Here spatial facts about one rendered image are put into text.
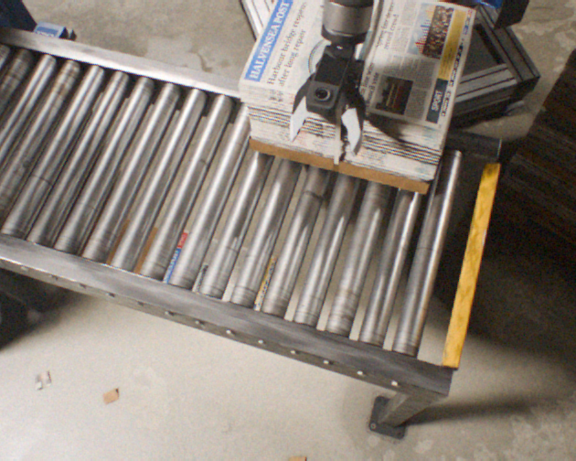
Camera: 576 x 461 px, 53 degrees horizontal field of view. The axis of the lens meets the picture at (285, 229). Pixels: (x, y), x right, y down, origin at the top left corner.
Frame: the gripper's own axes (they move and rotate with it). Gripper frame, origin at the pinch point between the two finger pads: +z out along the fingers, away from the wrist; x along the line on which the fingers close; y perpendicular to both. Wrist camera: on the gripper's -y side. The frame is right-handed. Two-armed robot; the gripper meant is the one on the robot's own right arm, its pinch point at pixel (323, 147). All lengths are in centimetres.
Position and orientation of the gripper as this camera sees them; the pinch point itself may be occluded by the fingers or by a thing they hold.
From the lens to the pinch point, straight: 99.8
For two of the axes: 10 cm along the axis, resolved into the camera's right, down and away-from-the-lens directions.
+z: -1.0, 7.8, 6.2
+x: -9.5, -2.6, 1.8
